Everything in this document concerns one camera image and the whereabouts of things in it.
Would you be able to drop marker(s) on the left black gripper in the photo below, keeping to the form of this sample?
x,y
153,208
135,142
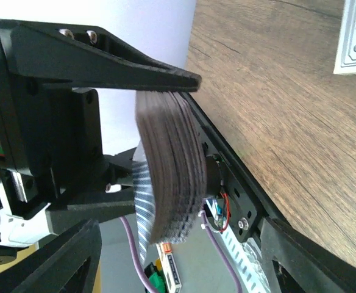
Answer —
x,y
50,132

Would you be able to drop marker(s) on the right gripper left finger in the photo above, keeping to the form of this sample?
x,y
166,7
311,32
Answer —
x,y
68,263

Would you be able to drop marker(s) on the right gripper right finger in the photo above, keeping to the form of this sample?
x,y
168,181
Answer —
x,y
294,263

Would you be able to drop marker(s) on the blue card deck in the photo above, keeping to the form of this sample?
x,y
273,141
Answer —
x,y
168,169

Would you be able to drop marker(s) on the white battery pack box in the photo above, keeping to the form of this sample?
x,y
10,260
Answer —
x,y
170,271

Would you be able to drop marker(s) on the white card box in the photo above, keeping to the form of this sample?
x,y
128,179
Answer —
x,y
345,62

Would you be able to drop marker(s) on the light blue slotted cable duct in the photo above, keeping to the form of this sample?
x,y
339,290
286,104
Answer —
x,y
247,259

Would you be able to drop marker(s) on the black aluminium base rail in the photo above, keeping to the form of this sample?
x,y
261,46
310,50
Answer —
x,y
249,203

